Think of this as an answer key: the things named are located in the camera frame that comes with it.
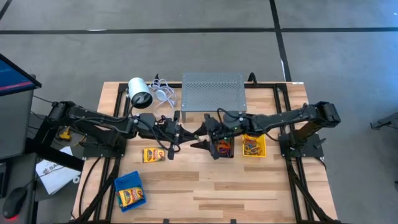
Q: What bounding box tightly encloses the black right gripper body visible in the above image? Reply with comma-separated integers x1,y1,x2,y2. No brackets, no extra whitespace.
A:
204,113,243,160

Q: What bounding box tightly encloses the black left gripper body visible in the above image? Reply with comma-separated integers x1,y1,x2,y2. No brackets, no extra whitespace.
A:
136,110,184,161

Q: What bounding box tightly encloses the black plastic basket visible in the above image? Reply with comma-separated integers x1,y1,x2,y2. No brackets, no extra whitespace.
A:
211,136,236,159

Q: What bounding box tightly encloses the yellow crayon box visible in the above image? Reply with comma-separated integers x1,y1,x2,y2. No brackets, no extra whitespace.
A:
118,186,146,208
142,146,166,164

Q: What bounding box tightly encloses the white desk lamp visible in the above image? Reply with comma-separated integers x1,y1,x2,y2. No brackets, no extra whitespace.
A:
127,77,154,110

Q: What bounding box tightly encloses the grey perforated metal riser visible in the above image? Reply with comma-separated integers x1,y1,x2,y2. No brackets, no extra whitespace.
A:
180,72,248,123

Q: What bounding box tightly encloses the yellow plastic basket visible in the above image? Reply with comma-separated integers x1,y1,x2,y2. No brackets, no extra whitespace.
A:
242,133,267,158

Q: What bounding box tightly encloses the blue plastic basket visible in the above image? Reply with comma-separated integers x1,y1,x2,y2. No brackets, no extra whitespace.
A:
114,170,147,213

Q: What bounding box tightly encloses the black stand beam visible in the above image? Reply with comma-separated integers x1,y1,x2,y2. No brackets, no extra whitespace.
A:
24,118,85,172

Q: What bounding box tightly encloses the white printed paper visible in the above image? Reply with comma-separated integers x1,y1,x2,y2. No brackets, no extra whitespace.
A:
35,146,82,195

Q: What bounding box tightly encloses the grey cabinet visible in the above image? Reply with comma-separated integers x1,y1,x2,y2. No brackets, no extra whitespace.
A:
0,89,35,160

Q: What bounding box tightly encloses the monitor with blue screen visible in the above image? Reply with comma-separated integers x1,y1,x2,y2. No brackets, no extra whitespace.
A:
0,53,42,97

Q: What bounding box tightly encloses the black computer mouse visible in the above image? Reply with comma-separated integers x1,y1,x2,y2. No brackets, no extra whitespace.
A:
2,186,28,220

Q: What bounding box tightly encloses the black floor stand foot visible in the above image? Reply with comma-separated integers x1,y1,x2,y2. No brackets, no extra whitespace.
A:
369,112,398,146

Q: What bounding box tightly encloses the white lamp cable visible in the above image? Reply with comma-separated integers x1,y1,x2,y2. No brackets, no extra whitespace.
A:
148,77,178,118

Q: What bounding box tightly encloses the yellow cable plug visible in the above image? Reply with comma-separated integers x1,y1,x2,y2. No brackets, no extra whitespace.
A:
58,126,73,141

